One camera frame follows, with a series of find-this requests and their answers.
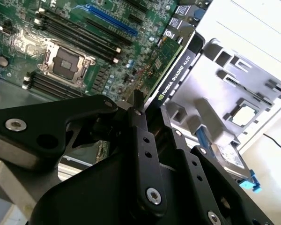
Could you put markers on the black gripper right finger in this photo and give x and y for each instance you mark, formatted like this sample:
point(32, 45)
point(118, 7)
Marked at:
point(201, 178)

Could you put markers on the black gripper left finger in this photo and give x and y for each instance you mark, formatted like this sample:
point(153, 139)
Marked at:
point(49, 117)

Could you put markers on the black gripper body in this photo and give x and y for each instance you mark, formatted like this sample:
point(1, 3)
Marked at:
point(96, 192)

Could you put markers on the Nvidia graphics card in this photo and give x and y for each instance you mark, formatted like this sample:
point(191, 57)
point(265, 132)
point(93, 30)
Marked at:
point(175, 75)

